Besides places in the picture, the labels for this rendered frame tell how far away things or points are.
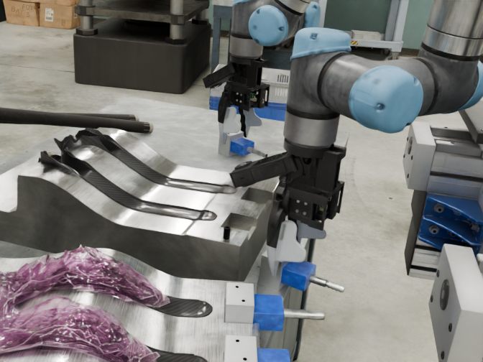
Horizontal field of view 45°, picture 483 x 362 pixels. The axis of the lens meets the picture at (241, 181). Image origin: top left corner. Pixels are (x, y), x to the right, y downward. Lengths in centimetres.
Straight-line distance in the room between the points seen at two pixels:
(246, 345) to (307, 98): 32
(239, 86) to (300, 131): 56
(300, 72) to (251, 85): 56
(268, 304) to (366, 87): 30
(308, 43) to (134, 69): 414
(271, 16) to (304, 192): 42
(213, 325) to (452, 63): 44
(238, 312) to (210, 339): 5
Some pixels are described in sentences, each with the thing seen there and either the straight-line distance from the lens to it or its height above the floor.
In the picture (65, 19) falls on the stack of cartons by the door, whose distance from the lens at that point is 746.
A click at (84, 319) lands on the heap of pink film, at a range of 67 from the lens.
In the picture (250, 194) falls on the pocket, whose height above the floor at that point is 88.
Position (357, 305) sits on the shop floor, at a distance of 234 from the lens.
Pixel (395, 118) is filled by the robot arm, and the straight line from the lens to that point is 69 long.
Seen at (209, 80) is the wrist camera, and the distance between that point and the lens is 141.
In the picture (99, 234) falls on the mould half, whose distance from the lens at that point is 95.
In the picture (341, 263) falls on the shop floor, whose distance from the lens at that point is 258.
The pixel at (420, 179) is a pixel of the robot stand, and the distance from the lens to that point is 109.
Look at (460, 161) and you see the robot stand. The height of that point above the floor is 97.
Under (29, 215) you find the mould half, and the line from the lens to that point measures 100.
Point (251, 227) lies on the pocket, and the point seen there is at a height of 87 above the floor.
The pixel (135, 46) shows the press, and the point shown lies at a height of 36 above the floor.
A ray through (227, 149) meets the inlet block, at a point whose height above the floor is 82.
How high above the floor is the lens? 132
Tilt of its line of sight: 24 degrees down
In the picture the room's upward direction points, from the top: 5 degrees clockwise
